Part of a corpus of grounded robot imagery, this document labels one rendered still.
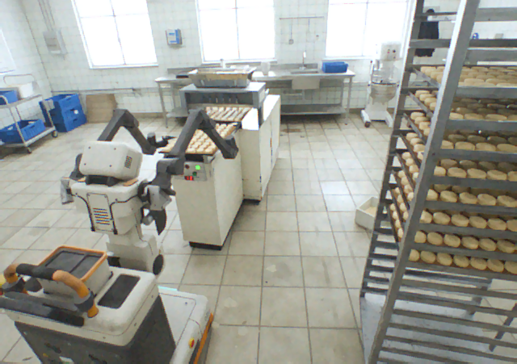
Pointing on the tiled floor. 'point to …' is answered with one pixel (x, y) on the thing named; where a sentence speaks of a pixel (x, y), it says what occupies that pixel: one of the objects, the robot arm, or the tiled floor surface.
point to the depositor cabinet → (259, 150)
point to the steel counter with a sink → (305, 79)
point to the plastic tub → (367, 212)
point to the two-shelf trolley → (22, 119)
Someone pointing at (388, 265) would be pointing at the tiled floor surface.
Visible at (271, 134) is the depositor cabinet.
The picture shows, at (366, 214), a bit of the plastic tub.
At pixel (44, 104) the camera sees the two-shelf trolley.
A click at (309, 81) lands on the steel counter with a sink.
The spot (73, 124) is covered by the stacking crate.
